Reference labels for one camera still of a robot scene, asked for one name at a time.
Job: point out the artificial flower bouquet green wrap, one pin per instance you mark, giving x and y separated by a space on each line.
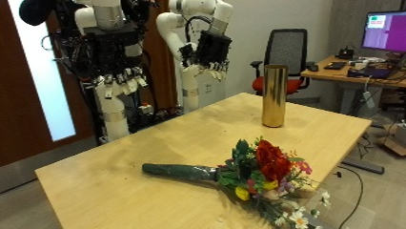
273 162

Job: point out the gold cylindrical vase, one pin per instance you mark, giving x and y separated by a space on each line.
274 95

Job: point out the white box red button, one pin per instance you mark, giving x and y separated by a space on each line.
145 108

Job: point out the black rounded cover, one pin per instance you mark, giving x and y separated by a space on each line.
36 11

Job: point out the black robot stand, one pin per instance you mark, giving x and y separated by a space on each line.
134 119

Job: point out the brown door glass panel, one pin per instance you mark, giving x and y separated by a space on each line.
16 127

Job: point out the black mesh office chair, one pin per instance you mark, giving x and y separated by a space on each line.
288 47

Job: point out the black computer mouse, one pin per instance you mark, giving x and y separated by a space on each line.
313 67

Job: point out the wooden office desk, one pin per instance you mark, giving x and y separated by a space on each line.
325 74

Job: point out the black flat keyboard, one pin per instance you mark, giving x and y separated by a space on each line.
334 66

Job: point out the black desk phone dock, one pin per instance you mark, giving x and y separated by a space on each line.
346 54

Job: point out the white power adapter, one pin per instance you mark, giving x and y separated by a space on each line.
369 99

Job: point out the dark laptop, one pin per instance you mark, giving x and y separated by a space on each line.
375 72

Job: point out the computer monitor purple screen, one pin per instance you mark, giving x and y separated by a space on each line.
389 31

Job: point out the grey table foot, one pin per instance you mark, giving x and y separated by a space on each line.
363 166

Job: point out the cardboard box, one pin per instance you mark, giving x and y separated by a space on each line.
393 143

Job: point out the white wall outlet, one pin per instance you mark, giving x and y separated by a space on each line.
208 87

